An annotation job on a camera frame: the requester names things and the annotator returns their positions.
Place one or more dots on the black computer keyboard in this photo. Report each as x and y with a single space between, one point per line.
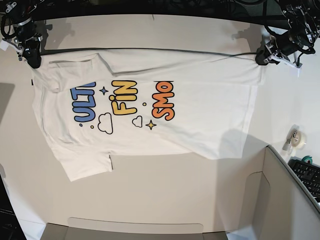
309 175

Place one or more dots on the clear tape roll dispenser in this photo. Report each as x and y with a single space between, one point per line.
296 139

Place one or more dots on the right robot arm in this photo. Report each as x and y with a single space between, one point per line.
19 31

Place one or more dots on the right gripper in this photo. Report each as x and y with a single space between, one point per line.
29 49

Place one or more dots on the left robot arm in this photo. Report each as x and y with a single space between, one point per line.
303 17

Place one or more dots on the green tape roll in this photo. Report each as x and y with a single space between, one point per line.
307 159

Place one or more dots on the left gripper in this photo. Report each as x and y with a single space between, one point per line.
280 50

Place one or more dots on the white printed t-shirt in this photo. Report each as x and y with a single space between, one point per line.
94 104

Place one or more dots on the grey cardboard box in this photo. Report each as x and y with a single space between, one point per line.
276 206

